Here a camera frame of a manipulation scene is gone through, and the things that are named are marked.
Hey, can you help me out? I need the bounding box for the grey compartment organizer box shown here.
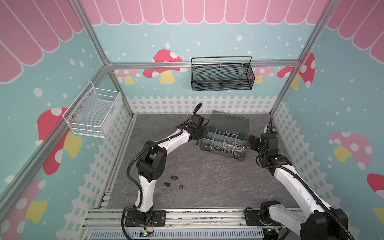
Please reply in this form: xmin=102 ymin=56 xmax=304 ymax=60
xmin=201 ymin=111 xmax=250 ymax=161

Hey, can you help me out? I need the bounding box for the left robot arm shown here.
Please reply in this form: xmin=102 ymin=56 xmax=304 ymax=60
xmin=126 ymin=114 xmax=209 ymax=223

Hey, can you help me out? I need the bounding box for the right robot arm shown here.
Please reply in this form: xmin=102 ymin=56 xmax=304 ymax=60
xmin=247 ymin=125 xmax=354 ymax=240

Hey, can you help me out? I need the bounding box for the black mesh wall basket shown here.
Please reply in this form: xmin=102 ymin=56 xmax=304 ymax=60
xmin=191 ymin=56 xmax=256 ymax=92

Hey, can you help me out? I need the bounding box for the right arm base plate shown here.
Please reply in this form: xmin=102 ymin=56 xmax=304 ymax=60
xmin=244 ymin=208 xmax=282 ymax=228

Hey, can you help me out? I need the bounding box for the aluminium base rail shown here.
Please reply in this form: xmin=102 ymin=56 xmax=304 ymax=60
xmin=80 ymin=207 xmax=304 ymax=230

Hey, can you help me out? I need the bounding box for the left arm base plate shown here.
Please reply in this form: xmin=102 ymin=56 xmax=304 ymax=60
xmin=124 ymin=210 xmax=167 ymax=227

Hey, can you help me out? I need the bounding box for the white slotted cable duct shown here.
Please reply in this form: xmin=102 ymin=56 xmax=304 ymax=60
xmin=89 ymin=228 xmax=265 ymax=240

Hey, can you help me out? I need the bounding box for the white mesh wall basket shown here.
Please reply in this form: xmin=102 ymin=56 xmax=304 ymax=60
xmin=63 ymin=82 xmax=123 ymax=138

